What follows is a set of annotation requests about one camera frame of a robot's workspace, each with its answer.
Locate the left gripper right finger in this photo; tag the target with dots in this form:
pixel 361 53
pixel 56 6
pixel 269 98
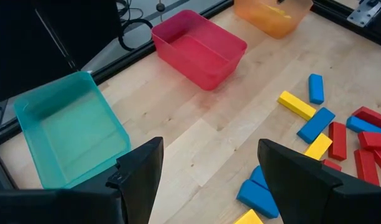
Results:
pixel 302 193

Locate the blue wooden block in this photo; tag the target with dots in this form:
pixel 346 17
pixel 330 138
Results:
pixel 316 125
pixel 258 176
pixel 364 125
pixel 316 88
pixel 257 199

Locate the red plastic bin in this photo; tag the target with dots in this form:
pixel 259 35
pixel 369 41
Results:
pixel 199 49

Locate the wide yellow wooden block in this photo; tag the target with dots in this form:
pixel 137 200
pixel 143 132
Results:
pixel 248 218

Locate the black partition panel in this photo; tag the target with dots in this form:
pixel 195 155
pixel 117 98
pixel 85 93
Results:
pixel 38 37

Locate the orange plastic bin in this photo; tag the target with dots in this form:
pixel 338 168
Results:
pixel 271 25

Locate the teal plastic bin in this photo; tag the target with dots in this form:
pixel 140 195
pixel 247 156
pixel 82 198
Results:
pixel 72 130

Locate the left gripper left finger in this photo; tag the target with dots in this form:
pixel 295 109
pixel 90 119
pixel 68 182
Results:
pixel 137 186

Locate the silver metal bracket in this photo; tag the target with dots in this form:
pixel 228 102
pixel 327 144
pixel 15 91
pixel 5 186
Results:
pixel 362 14

